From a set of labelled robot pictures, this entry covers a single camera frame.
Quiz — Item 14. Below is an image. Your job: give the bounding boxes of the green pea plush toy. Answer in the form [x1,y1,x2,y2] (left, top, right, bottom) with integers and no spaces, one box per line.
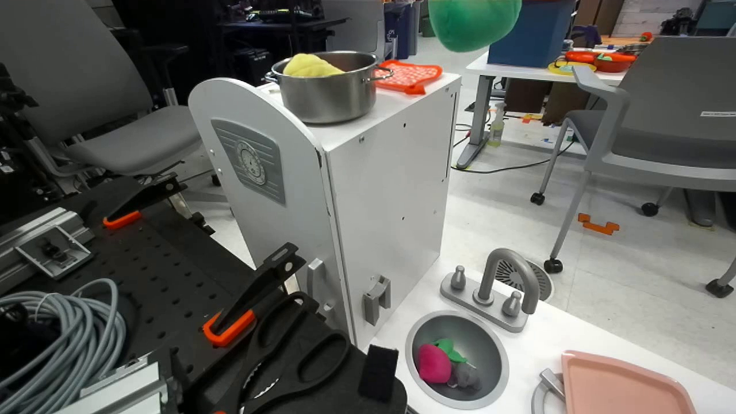
[429,0,522,54]

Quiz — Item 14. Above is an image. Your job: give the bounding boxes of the white toy kitchen cabinet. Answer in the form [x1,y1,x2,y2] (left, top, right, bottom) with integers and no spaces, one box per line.
[189,74,460,348]

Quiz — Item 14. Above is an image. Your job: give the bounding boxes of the steel cooking pot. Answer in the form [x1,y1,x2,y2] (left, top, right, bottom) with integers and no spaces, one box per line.
[269,51,380,125]

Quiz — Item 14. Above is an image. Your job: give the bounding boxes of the yellow plush toy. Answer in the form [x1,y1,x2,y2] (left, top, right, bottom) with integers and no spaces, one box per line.
[283,54,341,79]

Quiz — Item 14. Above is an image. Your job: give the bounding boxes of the grey toy faucet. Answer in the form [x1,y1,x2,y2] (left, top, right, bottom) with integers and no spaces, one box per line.
[439,248,554,334]

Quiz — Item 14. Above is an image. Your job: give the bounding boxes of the pink plush toy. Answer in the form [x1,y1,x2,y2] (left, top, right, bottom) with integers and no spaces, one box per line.
[417,346,453,384]

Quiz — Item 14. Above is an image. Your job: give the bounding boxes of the round grey sink basin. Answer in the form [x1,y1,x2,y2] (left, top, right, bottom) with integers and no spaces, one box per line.
[406,313,508,411]

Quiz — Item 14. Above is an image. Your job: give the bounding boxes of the red plastic basket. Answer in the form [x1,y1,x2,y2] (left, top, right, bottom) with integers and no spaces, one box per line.
[376,59,442,94]

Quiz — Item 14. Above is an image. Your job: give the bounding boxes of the small black block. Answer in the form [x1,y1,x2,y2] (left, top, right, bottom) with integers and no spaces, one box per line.
[360,346,399,402]

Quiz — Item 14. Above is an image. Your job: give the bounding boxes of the near black orange clamp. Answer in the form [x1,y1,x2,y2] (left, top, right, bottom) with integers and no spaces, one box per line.
[201,241,303,348]

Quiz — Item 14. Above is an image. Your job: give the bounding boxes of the black orange clamp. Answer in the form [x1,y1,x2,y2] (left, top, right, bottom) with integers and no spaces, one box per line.
[201,241,303,348]
[102,175,185,231]

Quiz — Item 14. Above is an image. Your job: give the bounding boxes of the white table background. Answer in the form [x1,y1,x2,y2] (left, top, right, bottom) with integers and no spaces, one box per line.
[449,51,629,172]

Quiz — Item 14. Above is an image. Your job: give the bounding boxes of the black perforated board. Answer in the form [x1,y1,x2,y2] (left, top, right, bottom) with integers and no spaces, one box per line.
[31,180,254,384]

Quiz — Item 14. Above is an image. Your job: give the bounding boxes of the far black orange clamp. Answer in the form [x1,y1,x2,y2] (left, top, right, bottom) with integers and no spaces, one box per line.
[102,175,185,231]

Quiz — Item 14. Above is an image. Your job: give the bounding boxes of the orange floor piece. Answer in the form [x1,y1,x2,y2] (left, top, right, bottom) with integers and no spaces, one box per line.
[577,213,620,238]

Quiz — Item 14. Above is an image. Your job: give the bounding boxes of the blue storage box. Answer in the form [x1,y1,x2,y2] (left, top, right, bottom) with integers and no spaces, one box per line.
[488,0,577,66]

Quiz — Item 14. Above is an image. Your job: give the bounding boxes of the pink plastic tray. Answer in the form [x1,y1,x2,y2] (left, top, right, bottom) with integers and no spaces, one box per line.
[561,350,697,414]

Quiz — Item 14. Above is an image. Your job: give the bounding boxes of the orange tray on table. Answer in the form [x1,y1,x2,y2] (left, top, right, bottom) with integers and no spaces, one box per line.
[566,49,635,74]

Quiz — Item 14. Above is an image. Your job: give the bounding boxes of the grey chair left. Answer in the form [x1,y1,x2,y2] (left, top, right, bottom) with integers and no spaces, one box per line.
[0,0,201,177]

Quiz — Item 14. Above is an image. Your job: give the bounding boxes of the grey chair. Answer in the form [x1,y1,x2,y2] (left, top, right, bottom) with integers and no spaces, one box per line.
[0,0,201,177]
[532,35,736,273]

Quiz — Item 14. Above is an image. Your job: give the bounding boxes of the grey chair right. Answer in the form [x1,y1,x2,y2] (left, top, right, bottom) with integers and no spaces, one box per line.
[532,35,736,273]

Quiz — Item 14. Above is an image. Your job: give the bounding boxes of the black loop straps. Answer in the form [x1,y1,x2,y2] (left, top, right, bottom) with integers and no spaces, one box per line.
[232,290,355,414]

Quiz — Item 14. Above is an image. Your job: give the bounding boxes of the grey cable bundle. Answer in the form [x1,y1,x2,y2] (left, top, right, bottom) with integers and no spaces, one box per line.
[0,277,129,414]

